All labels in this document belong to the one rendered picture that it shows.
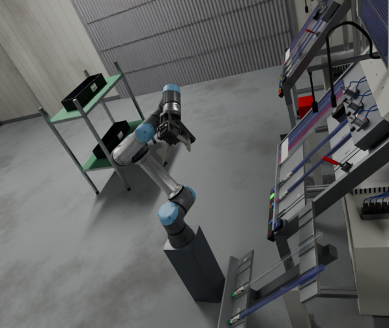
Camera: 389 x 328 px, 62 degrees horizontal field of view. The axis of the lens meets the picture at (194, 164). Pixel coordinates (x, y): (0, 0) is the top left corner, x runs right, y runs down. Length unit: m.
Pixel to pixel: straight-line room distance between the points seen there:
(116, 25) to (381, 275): 4.85
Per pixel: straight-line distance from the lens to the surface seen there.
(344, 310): 2.12
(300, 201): 1.47
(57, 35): 6.27
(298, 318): 1.40
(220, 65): 5.18
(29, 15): 6.46
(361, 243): 1.59
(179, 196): 1.80
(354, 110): 1.35
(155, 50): 5.40
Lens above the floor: 1.87
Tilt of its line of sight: 33 degrees down
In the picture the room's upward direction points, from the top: 23 degrees counter-clockwise
